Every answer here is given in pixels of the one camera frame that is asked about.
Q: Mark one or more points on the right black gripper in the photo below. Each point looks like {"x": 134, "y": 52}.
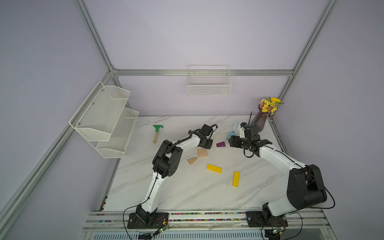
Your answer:
{"x": 234, "y": 139}

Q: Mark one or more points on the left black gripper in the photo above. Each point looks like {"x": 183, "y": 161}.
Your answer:
{"x": 209, "y": 144}

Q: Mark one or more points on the purple block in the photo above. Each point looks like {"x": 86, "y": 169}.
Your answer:
{"x": 221, "y": 144}

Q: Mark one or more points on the wooden triangle block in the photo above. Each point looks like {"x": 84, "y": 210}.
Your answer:
{"x": 192, "y": 160}

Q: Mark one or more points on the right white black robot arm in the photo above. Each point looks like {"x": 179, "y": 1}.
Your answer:
{"x": 305, "y": 187}

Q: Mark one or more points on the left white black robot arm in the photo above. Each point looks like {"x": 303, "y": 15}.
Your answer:
{"x": 165, "y": 163}

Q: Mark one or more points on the light blue toy fork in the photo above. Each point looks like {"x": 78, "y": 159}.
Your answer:
{"x": 233, "y": 132}

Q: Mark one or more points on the yellow block flat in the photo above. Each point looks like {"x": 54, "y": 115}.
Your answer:
{"x": 214, "y": 168}

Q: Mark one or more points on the dark glass vase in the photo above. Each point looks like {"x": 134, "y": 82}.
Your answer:
{"x": 258, "y": 122}

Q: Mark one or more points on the yellow block upright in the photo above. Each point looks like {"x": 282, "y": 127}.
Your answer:
{"x": 236, "y": 179}

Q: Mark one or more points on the yellow artificial flowers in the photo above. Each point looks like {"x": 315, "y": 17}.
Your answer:
{"x": 269, "y": 105}

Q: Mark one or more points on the white two-tier mesh shelf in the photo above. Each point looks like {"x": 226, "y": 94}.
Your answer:
{"x": 105, "y": 121}

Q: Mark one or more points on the green rake wooden handle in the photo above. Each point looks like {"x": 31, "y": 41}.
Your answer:
{"x": 157, "y": 128}

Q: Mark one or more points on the white wire wall basket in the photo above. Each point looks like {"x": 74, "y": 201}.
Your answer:
{"x": 209, "y": 81}

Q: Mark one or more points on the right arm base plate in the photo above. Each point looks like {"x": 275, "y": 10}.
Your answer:
{"x": 257, "y": 219}

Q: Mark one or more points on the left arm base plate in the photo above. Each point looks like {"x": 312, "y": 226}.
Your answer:
{"x": 154, "y": 221}

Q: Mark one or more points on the aluminium front rail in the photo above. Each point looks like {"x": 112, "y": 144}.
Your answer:
{"x": 207, "y": 225}

